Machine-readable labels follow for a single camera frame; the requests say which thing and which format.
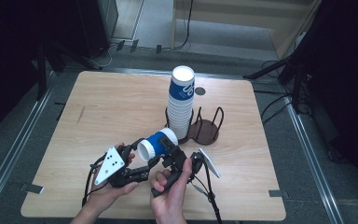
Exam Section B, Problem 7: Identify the dark cabinet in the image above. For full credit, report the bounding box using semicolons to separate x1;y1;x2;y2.
76;0;119;60

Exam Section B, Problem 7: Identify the person's right hand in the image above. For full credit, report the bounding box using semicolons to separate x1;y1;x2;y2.
150;157;194;224

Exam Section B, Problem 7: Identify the blue banded paper cup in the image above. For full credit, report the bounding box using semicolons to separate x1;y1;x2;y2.
137;127;179;162

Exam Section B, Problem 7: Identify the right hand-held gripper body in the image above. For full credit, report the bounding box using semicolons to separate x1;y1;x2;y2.
151;145;222;199

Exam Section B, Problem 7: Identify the black floor cable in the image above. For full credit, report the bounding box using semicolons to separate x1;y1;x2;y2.
255;88;295;125

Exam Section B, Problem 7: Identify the metal floor rail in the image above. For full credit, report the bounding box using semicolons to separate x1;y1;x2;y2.
283;96;344;224
0;69;59;216

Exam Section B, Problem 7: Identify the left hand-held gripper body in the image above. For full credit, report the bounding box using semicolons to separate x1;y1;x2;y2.
93;144;152;189

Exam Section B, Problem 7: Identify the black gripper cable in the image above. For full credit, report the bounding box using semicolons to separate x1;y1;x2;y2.
189;161;224;224
81;155;110;208

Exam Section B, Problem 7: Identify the grey tape strip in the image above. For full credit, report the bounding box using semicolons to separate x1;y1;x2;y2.
268;189;291;200
20;183;45;195

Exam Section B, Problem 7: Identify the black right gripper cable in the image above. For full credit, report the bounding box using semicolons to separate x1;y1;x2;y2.
189;161;224;224

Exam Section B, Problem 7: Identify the black tripod stand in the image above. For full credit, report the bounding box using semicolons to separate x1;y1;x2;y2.
242;31;311;115
35;40;102;101

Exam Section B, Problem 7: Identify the stack of white paper cups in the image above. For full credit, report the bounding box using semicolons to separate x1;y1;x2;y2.
167;64;196;140

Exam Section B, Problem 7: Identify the light wooden frame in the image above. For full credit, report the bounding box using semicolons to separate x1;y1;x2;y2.
171;0;323;61

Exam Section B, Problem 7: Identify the wooden cup rack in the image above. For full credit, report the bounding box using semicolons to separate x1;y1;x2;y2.
164;106;225;147

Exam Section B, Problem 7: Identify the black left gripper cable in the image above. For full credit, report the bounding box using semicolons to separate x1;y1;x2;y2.
81;155;110;208

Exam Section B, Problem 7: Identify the person's left hand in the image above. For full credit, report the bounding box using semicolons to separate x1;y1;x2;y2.
85;142;140;213

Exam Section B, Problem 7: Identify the black hanging cable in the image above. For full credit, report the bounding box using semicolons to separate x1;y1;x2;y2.
170;0;195;51

